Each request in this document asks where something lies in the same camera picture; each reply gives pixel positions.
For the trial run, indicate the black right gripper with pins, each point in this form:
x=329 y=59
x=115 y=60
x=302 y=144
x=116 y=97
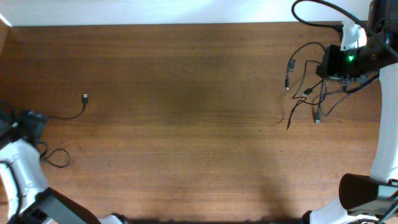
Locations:
x=326 y=67

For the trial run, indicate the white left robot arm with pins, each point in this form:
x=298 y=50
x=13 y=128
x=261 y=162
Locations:
x=30 y=198

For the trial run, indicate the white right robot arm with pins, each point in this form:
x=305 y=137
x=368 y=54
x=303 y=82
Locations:
x=372 y=197

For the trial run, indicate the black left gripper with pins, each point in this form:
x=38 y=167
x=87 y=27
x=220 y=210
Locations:
x=31 y=119

